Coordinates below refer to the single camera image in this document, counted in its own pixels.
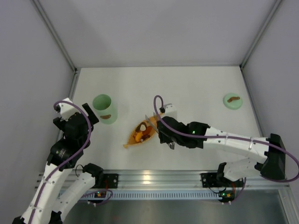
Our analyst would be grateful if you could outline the metal tongs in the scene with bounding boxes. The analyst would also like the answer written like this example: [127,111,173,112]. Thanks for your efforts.
[145,113,175,150]

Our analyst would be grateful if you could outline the white round food piece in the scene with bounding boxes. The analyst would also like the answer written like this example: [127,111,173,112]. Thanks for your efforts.
[140,125,146,131]

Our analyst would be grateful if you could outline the orange yellow food piece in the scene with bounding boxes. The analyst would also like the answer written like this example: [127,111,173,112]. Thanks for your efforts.
[135,132,142,142]

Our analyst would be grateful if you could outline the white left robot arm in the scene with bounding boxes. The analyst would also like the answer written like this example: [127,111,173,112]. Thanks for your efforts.
[13,98,104,224]

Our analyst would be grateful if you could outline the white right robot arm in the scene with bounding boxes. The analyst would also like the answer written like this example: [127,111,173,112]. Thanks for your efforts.
[157,116,285,182]

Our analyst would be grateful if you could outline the green cylindrical container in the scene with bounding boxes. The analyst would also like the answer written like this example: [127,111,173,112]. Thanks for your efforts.
[93,94,118,125]

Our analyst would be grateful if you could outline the orange carrot food piece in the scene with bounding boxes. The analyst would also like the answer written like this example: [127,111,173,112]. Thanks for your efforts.
[142,132,150,138]

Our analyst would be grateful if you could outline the woven fish-shaped basket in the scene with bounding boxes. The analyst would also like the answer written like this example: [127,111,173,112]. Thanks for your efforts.
[123,114,158,148]

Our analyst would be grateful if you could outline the green container lid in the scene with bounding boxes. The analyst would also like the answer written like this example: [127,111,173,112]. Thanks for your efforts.
[222,93,243,110]

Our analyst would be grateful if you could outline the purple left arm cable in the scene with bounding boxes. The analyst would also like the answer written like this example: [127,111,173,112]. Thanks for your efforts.
[28,100,92,222]

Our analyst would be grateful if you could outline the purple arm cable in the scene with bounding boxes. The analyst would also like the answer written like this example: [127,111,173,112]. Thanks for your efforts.
[153,95,299,182]
[28,100,92,222]

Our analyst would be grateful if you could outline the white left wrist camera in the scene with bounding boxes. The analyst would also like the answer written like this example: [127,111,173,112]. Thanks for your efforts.
[54,103,79,121]

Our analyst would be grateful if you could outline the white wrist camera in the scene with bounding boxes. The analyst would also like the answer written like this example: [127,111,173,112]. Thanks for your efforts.
[54,103,79,121]
[163,104,177,119]

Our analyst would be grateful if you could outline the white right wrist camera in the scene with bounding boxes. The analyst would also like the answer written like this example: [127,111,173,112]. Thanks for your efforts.
[163,104,177,119]

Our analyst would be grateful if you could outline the aluminium mounting rail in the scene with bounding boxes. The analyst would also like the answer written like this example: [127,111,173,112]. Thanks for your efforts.
[35,169,289,190]

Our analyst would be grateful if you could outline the black left base bracket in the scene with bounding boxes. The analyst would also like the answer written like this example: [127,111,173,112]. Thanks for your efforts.
[103,173,119,189]

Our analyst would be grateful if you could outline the black base bracket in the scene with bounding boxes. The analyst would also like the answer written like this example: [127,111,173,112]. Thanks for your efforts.
[103,173,119,189]
[200,172,221,188]

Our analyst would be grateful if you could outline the black right base bracket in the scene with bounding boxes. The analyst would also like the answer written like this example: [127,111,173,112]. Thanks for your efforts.
[200,172,221,188]

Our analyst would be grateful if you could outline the slotted cable duct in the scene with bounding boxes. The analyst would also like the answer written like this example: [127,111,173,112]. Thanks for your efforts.
[58,189,234,201]

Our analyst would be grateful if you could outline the left aluminium frame post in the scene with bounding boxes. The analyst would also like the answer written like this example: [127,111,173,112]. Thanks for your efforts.
[30,0,78,74]

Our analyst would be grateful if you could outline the aluminium frame post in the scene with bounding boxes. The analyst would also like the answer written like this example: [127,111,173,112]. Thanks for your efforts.
[239,0,284,71]
[30,0,78,74]

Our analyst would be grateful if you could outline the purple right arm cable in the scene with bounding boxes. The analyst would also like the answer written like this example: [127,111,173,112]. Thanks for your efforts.
[153,95,299,182]

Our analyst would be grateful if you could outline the right aluminium frame post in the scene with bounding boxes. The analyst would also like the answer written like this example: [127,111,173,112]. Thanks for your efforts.
[239,0,284,71]

